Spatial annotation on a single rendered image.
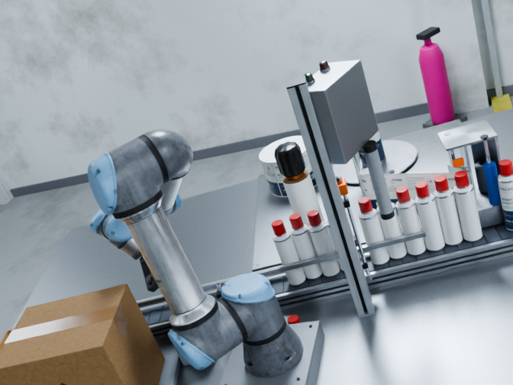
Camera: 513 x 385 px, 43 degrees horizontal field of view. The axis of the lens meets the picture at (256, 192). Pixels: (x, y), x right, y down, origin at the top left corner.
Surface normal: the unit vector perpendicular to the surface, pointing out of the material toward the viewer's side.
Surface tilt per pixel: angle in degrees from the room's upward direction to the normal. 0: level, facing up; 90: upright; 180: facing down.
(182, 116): 90
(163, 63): 90
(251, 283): 8
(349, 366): 0
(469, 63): 90
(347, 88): 90
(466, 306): 0
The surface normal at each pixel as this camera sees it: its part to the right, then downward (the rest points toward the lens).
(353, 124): 0.76, 0.06
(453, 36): -0.22, 0.51
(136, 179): 0.52, 0.09
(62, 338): -0.31, -0.84
